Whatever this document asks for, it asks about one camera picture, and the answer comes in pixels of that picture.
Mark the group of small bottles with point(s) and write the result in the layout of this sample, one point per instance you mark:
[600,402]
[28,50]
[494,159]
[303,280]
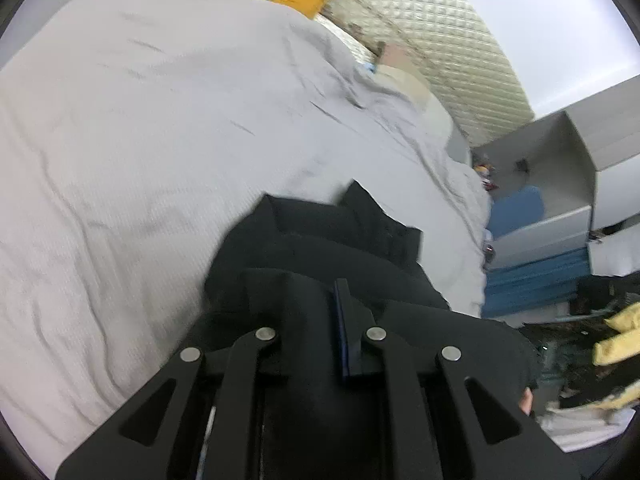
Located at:
[485,172]

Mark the cream quilted headboard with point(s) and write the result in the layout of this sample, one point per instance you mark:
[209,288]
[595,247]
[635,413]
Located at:
[450,45]

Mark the yellow hanging garment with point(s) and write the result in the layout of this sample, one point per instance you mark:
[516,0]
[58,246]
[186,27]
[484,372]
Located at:
[620,340]

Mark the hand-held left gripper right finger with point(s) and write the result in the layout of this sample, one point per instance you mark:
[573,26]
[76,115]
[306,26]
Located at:
[345,327]

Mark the white bedside shelf unit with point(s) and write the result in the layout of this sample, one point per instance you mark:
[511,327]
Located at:
[575,160]

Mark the black puffer jacket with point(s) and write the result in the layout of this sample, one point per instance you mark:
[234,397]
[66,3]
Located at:
[325,240]

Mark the blue chair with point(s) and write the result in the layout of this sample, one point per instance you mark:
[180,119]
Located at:
[517,210]

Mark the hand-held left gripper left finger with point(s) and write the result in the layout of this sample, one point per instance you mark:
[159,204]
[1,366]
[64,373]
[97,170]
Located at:
[290,325]

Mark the blue curtain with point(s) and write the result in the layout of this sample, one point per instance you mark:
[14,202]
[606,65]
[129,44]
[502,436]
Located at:
[530,280]

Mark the beige pillow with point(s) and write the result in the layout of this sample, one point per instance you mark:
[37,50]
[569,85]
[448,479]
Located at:
[405,80]

